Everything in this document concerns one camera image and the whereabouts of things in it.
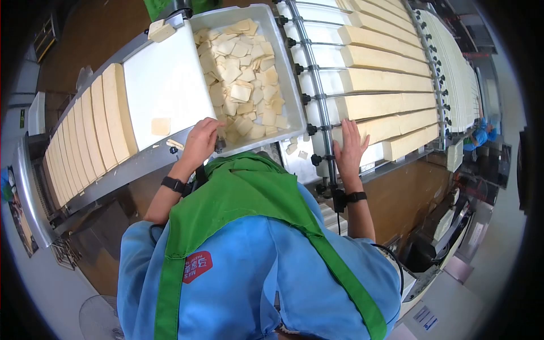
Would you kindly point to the person's right hand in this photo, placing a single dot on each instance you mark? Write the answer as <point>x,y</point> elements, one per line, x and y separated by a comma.
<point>350,159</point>

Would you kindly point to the person's left hand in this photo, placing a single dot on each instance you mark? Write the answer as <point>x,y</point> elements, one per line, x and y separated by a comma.
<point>199,142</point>

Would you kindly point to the person's right thumb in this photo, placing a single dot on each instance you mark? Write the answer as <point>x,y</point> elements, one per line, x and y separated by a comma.
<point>337,149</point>

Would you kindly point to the person's right ring finger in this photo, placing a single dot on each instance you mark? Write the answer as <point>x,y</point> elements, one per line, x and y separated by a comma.
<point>360,139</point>

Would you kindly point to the person's left fingers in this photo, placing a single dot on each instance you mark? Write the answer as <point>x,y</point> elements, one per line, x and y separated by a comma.
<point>214,125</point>

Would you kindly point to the person's right little finger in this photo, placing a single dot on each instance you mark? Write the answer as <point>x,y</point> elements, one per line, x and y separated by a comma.
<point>365,142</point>

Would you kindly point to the person's right index finger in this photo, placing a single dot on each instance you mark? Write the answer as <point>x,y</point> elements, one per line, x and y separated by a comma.
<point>344,131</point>

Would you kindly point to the person's right middle finger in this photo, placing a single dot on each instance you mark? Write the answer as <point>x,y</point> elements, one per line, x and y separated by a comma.
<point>353,132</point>

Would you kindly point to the small loose biscuit piece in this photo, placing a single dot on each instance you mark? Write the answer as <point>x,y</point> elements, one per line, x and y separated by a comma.
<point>291,148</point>
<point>302,154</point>

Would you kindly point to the broken biscuit sliver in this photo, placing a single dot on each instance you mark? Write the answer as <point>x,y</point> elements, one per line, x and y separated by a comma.
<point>175,144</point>

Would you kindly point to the black wrist band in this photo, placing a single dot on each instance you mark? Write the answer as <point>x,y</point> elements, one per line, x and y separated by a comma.
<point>356,197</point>
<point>173,184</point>

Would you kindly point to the single square biscuit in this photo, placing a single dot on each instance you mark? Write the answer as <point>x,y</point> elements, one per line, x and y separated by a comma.
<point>160,126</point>

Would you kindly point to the white plastic tray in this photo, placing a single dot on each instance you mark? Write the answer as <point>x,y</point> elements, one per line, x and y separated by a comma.
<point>293,108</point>

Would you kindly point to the pile of square biscuit pieces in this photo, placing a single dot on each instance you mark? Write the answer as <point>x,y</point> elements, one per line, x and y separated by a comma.
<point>244,76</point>

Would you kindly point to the row of thick dough bars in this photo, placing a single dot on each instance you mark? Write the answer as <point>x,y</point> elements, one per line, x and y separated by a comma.
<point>382,80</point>

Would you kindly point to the steel conveyor with white belt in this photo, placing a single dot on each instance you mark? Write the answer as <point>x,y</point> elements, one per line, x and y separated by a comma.
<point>165,80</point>

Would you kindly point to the conveyor with steel guide rods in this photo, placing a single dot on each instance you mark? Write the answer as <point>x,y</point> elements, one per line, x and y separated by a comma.
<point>323,55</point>

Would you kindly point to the pair of stacked square biscuits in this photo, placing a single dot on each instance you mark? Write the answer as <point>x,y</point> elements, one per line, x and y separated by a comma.
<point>160,30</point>

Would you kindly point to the long conveyor with white sheets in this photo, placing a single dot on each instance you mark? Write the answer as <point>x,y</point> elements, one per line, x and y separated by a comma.
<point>457,68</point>

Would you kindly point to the grey machine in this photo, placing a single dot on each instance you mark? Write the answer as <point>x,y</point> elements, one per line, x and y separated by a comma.
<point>437,238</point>

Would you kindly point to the row of long dough strips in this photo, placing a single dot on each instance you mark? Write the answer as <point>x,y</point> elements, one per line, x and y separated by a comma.
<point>91,127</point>

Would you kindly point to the person's body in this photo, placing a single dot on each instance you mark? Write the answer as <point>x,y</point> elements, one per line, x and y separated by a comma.
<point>255,263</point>

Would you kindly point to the white floor fan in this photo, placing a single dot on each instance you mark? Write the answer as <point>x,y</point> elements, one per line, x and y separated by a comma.
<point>100,318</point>

